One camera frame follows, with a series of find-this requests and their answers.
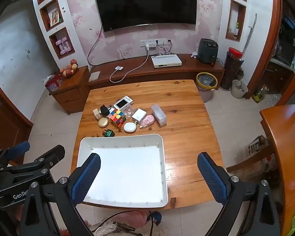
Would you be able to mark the white oval case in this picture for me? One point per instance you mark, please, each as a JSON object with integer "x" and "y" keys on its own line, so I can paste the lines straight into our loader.
{"x": 130, "y": 127}

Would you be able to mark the red patterned tissue box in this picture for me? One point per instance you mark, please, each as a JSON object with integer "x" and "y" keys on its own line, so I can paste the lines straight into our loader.
{"x": 52, "y": 84}

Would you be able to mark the black wall television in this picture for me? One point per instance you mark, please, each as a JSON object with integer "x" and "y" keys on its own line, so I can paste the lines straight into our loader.
{"x": 147, "y": 3}

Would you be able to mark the white card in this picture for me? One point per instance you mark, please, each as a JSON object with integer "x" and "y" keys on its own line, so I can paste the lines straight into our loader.
{"x": 94, "y": 76}

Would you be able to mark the gold round compact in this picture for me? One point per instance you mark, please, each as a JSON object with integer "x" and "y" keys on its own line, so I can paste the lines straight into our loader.
{"x": 103, "y": 122}

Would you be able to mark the clear plastic box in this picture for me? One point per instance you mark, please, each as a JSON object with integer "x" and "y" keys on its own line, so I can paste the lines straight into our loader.
{"x": 159, "y": 115}

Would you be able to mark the small bottle in niche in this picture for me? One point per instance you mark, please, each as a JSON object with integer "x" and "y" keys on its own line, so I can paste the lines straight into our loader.
{"x": 236, "y": 28}

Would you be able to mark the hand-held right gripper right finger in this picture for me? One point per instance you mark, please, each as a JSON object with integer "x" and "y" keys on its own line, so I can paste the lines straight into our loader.
{"x": 211, "y": 179}

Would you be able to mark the framed picture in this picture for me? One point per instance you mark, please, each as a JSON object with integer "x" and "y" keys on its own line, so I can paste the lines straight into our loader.
{"x": 54, "y": 17}

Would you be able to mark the pink correction tape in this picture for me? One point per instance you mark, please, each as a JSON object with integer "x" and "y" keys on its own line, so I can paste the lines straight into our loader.
{"x": 148, "y": 121}

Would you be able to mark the small white figure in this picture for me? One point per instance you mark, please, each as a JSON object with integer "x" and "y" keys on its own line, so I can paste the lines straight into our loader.
{"x": 194, "y": 54}

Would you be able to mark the black car key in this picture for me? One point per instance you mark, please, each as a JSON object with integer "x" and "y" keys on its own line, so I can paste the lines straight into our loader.
{"x": 104, "y": 110}

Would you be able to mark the white set-top box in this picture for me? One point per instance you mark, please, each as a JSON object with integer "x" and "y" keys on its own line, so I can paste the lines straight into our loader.
{"x": 166, "y": 61}

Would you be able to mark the wooden door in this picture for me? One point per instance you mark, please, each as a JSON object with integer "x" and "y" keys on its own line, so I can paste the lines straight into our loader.
{"x": 7, "y": 125}

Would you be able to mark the long sword on wall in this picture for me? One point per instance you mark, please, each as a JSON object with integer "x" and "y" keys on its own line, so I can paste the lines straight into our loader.
{"x": 251, "y": 30}

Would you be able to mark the wooden side cabinet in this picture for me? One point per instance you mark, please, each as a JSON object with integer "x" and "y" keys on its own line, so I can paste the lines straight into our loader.
{"x": 71, "y": 93}

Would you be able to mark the cooking oil bottle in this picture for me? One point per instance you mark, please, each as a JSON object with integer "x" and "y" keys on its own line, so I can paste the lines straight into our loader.
{"x": 259, "y": 94}

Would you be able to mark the white handheld screen device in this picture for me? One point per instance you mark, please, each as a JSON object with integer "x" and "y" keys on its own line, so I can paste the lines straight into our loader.
{"x": 123, "y": 102}

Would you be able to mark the white bucket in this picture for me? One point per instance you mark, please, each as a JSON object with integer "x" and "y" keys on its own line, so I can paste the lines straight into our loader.
{"x": 238, "y": 91}

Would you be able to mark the long wooden tv cabinet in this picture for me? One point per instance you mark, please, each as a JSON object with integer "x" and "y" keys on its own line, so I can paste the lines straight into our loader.
{"x": 137, "y": 70}

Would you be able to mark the wooden chair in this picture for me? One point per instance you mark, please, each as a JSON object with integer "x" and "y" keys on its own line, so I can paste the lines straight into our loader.
{"x": 250, "y": 161}

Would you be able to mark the white plastic tray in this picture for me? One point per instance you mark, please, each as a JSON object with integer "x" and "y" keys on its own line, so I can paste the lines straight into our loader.
{"x": 127, "y": 167}

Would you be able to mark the white plug adapter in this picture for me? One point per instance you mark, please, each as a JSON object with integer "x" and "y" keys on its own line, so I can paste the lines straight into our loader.
{"x": 150, "y": 46}

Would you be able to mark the black air fryer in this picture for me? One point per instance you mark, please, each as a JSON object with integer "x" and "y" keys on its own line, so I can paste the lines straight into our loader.
{"x": 207, "y": 51}

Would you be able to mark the pink dumbbell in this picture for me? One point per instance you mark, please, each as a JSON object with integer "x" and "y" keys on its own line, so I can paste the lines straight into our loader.
{"x": 67, "y": 44}
{"x": 60, "y": 47}

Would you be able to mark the green small box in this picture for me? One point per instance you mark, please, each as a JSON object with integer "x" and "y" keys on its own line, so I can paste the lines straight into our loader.
{"x": 109, "y": 133}

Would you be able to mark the cardboard box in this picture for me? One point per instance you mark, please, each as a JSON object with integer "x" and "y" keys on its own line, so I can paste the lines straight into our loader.
{"x": 254, "y": 146}

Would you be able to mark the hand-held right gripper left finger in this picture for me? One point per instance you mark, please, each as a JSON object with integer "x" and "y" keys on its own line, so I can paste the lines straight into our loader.
{"x": 84, "y": 179}

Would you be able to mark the white charger block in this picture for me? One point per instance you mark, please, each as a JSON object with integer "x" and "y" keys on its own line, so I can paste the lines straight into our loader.
{"x": 139, "y": 115}

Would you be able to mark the bowl of fruit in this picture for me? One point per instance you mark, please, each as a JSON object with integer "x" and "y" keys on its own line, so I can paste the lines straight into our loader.
{"x": 69, "y": 70}

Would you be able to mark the red lidded container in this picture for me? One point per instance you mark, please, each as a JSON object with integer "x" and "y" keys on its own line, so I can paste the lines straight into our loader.
{"x": 234, "y": 52}

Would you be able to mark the white wall socket strip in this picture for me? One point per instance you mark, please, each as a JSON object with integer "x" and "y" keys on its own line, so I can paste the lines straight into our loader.
{"x": 143, "y": 42}

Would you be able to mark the tall black woven basket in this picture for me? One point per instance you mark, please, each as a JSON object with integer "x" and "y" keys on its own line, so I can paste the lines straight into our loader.
{"x": 229, "y": 73}

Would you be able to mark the white round charging pad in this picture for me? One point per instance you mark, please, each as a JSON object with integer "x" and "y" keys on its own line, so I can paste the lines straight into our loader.
{"x": 119, "y": 68}

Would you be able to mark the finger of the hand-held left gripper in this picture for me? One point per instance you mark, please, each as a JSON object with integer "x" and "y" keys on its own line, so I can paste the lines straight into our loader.
{"x": 51, "y": 153}
{"x": 21, "y": 148}

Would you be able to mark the yellow rimmed trash bin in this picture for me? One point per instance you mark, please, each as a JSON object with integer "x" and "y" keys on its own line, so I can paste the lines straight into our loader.
{"x": 206, "y": 88}

